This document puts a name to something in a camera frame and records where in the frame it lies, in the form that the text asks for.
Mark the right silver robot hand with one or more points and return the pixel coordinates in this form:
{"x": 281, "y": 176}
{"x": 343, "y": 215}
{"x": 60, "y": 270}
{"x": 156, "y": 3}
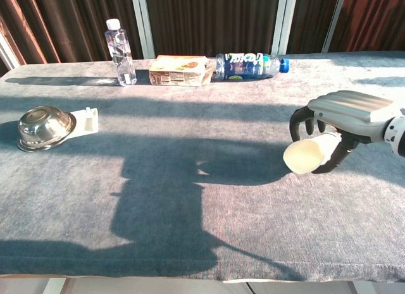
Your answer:
{"x": 351, "y": 112}

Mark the white paper cup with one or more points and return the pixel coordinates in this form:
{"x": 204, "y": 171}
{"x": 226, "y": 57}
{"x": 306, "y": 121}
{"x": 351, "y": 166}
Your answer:
{"x": 308, "y": 155}

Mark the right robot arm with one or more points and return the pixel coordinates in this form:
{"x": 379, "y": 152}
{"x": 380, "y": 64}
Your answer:
{"x": 395, "y": 132}

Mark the blue labelled drink bottle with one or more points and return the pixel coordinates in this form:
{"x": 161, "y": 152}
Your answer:
{"x": 245, "y": 66}

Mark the brown curtain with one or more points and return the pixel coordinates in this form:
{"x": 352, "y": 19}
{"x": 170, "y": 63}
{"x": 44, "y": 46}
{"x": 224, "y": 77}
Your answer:
{"x": 215, "y": 19}

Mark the cardboard snack box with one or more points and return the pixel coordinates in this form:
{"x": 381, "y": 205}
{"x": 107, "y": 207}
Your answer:
{"x": 177, "y": 72}

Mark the grey table cloth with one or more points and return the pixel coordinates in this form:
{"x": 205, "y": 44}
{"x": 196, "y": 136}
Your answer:
{"x": 177, "y": 180}

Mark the clear plastic water bottle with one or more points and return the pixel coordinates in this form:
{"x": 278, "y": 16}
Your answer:
{"x": 121, "y": 58}

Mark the white plastic holder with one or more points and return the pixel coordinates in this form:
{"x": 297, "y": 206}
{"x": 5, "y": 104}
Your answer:
{"x": 84, "y": 123}

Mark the stainless steel bowl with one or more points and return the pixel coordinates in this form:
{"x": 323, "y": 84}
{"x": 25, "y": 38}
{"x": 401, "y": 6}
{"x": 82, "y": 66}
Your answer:
{"x": 44, "y": 126}

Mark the white window frame post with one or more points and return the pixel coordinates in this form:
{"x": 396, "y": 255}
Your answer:
{"x": 283, "y": 20}
{"x": 333, "y": 19}
{"x": 144, "y": 22}
{"x": 8, "y": 52}

